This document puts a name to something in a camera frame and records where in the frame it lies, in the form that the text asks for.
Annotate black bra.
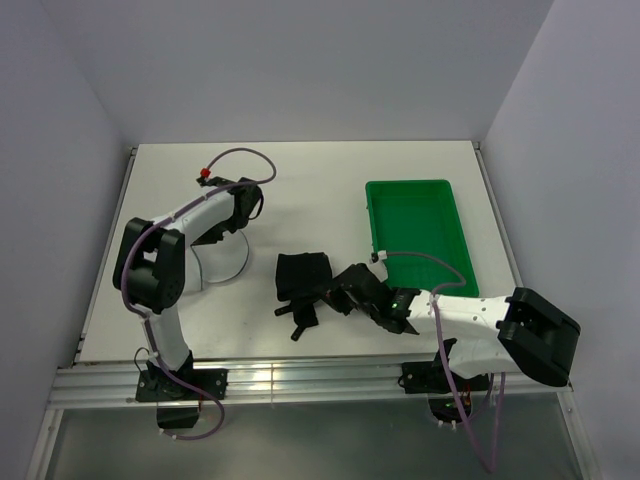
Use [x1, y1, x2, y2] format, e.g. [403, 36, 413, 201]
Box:
[274, 252, 352, 341]

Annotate white mesh laundry bag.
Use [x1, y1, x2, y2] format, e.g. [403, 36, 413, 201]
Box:
[185, 231, 250, 292]

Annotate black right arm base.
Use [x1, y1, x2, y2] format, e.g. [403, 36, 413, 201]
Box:
[397, 353, 494, 425]

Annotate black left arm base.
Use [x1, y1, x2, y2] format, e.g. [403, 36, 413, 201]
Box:
[134, 354, 229, 436]

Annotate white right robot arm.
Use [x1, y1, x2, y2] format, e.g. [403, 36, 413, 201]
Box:
[321, 263, 581, 390]

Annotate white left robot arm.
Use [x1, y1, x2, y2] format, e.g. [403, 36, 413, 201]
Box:
[113, 177, 264, 399]

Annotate green plastic tray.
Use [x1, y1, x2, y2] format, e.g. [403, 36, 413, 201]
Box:
[365, 179, 479, 298]

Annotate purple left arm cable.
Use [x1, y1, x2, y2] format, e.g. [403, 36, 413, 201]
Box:
[122, 146, 278, 443]

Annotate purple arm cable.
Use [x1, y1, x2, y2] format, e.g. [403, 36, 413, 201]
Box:
[384, 251, 507, 474]
[122, 146, 278, 443]

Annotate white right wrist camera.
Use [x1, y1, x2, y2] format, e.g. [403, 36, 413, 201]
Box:
[370, 250, 388, 263]

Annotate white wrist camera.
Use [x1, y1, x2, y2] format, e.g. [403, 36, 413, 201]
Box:
[370, 250, 388, 263]
[196, 167, 228, 188]

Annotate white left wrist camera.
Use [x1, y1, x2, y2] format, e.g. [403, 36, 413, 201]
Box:
[196, 167, 228, 188]

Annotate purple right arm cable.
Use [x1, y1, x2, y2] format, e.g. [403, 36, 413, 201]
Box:
[384, 251, 507, 474]

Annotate aluminium front rail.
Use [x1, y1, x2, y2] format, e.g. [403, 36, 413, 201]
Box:
[47, 351, 574, 407]

